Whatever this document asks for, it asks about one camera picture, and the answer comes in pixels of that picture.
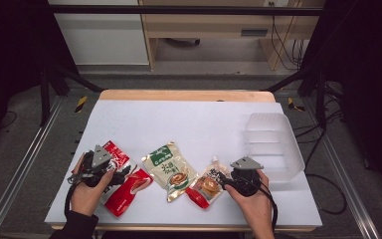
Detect black floor cable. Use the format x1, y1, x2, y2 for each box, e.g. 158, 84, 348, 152
293, 109, 348, 216

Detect hanging black cables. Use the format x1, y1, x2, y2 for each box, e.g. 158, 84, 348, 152
270, 15, 305, 72

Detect yellow and black tape strip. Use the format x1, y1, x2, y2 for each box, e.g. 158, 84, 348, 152
286, 97, 306, 113
75, 95, 89, 115

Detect wooden desk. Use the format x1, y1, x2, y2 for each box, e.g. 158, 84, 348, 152
138, 0, 326, 72

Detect black curtain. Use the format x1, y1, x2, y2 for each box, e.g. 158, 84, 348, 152
302, 0, 382, 203
0, 0, 81, 150

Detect red and white seasoning packet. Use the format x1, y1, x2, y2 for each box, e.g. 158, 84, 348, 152
99, 139, 154, 218

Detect green and gold food packet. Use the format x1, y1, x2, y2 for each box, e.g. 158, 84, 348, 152
140, 141, 200, 203

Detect orange and red sauce packet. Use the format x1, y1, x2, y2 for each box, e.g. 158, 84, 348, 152
185, 155, 234, 210

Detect right hand-held gripper cable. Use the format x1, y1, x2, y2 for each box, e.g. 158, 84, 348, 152
258, 178, 280, 233

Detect black frame bar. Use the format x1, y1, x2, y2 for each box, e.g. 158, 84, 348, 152
45, 4, 324, 17

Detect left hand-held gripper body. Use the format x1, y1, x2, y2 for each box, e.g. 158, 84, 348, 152
67, 143, 117, 189

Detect hand-held gripper cable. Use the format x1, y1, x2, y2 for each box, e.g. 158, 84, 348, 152
258, 178, 280, 233
63, 180, 81, 220

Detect aluminium rail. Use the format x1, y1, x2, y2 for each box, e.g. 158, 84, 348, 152
301, 98, 382, 239
0, 95, 65, 239

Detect clear plastic container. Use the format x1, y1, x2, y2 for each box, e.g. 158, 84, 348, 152
244, 112, 306, 184

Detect white cabinet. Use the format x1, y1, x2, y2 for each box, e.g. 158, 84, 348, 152
47, 0, 150, 67

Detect person's right hand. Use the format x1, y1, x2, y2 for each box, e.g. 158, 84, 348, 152
224, 168, 274, 223

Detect person's left hand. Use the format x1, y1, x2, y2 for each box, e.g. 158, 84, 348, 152
70, 153, 115, 218

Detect left hand-held gripper cable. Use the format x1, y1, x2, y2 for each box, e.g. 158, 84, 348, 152
63, 180, 81, 220

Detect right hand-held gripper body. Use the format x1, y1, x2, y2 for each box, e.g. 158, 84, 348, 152
229, 155, 265, 197

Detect black metal stand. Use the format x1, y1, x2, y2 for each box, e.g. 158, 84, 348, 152
264, 63, 328, 131
39, 62, 106, 127

